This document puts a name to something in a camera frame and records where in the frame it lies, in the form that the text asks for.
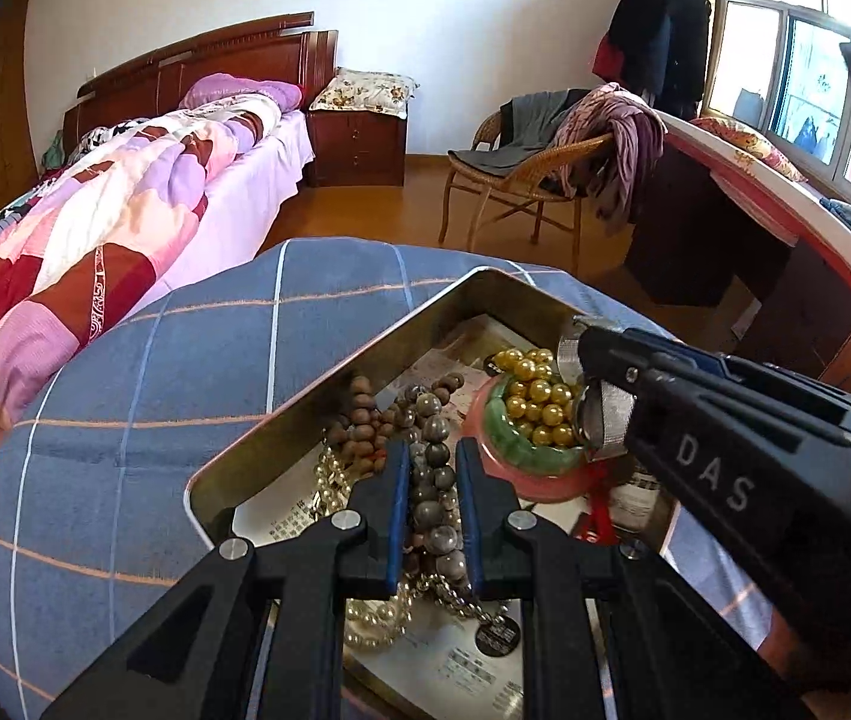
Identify metal tin box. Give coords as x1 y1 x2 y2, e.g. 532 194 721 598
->
184 266 693 720

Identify dark hanging coats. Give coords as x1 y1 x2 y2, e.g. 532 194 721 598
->
592 0 713 121

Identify green jade bangle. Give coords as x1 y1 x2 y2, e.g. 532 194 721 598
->
484 375 592 466

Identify floral pillow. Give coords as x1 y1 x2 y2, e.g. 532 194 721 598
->
688 116 809 185

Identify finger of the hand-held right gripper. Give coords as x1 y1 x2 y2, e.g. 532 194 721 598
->
579 325 728 377
579 349 655 400

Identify window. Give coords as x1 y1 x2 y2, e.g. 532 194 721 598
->
699 0 851 211

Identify metal chain with dark tag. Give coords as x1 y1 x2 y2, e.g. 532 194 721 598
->
425 574 524 657

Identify wooden bed headboard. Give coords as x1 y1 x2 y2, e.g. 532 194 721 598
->
61 11 340 136

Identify wicker chair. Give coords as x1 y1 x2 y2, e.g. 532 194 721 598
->
436 94 614 275

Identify silver mesh band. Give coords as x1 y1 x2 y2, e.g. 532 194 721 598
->
556 315 637 460

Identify blue checked cloth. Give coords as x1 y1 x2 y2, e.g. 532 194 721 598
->
0 236 794 720

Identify pink bangle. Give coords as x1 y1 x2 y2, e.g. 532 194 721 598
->
463 371 607 502

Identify floral cushion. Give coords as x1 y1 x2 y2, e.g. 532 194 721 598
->
309 67 421 119

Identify white pearl necklace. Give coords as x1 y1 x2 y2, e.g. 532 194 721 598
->
313 446 415 650

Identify brown wooden bead bracelet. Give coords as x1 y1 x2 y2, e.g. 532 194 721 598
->
324 373 472 477

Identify pink purple clothes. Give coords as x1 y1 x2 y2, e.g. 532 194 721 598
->
549 82 668 224

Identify grey garment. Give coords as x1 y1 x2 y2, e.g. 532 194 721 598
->
448 90 592 170

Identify patchwork quilt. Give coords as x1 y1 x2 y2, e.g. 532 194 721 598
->
0 97 284 496

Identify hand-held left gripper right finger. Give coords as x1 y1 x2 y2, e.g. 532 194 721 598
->
456 439 817 720

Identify gold bead bracelet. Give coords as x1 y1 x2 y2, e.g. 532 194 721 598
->
487 347 584 447

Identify grey stone bead bracelet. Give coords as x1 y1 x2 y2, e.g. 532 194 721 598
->
394 382 472 593

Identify black white patterned bedding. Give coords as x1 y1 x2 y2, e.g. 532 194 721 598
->
69 124 149 166

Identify wooden nightstand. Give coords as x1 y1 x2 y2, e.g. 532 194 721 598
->
304 106 410 188

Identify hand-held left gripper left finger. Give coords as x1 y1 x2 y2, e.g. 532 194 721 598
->
39 439 412 720

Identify purple pillow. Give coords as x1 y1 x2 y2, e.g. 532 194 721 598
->
179 73 305 112

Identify lilac bed sheet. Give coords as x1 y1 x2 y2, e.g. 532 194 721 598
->
148 109 317 293

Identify dark wooden desk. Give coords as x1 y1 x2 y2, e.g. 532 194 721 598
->
624 109 851 391

